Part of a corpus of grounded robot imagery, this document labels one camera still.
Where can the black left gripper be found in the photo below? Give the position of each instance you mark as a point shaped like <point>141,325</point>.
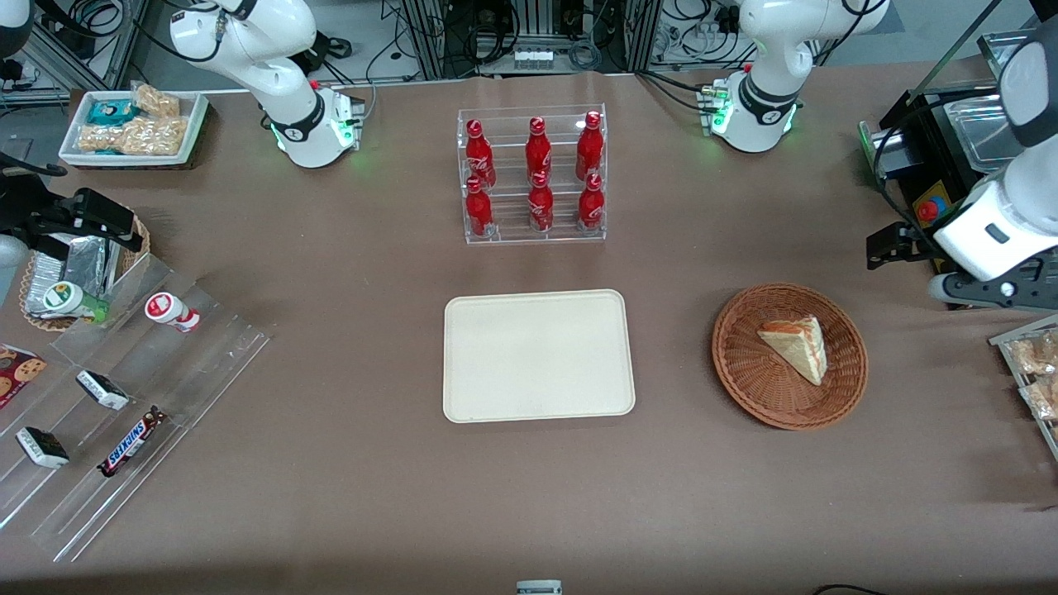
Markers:
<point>916,245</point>

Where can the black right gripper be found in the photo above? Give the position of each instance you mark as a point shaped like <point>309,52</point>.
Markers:
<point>35,216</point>

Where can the triangular sandwich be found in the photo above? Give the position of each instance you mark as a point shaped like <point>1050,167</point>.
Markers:
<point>798,347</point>

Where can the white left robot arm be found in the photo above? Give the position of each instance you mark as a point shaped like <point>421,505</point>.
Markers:
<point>769,83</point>

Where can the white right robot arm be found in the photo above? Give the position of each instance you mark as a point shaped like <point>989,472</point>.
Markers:
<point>273,74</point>

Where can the wicker basket with foil packets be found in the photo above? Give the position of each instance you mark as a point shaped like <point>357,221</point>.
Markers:
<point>136,248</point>

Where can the white rectangular snack tray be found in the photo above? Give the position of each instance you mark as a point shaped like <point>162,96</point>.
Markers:
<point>197,111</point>

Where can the brown round wicker basket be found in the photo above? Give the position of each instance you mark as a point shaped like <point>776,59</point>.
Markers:
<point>760,388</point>

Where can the shiny metal tray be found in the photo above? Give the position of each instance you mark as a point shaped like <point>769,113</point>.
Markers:
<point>1004,51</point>

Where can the cream rectangular serving tray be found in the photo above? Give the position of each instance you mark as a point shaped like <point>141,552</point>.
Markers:
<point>537,355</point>

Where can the silver foil packet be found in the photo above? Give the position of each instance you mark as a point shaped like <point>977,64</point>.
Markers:
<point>87,260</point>
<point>43,273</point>

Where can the red emergency stop button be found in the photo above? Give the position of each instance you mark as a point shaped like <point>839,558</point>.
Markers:
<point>927,211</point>

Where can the green cap yogurt bottle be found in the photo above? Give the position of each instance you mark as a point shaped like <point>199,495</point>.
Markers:
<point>70,299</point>

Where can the large rice cracker pack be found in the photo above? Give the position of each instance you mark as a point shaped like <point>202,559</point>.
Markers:
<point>140,136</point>

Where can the black food warmer machine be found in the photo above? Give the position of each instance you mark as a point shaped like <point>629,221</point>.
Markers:
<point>950,178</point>

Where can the red cap yogurt bottle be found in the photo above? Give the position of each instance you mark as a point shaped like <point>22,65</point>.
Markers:
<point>169,310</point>

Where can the teal snack packet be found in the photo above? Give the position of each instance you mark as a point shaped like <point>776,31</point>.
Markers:
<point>111,111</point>

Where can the small rice cracker pack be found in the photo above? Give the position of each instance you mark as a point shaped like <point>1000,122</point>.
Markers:
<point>157,101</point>

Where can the clear lidded food container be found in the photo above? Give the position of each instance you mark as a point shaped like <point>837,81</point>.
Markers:
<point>979,132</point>

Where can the clear acrylic stepped display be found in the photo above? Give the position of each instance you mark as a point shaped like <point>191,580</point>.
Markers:
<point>215,355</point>

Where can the black white small snack bar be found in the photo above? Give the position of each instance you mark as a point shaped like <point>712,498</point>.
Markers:
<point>43,447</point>
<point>103,390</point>

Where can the chocolate chip cookie packet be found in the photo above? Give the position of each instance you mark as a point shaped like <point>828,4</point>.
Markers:
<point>18,376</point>

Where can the clear wrapped pastry pack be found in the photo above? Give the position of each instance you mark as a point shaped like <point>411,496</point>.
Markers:
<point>1037,354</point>
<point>1043,398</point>

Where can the thin metal rod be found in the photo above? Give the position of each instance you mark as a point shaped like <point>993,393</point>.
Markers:
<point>950,51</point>

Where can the Snickers chocolate bar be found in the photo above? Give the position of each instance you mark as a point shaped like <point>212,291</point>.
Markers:
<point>131,442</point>

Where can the red cola bottle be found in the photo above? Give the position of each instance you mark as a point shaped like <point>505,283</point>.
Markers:
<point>540,207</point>
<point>591,207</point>
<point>589,147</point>
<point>478,211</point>
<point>538,150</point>
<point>478,155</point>

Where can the clear acrylic bottle rack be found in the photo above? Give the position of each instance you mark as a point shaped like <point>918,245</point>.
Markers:
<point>508,233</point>

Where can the white power strip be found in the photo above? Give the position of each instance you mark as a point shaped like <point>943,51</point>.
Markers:
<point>533,59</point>

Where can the small grey white device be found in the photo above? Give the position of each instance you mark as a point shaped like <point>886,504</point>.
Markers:
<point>539,588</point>

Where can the aluminium frame rack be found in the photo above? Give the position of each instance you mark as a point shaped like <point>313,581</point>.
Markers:
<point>430,37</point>

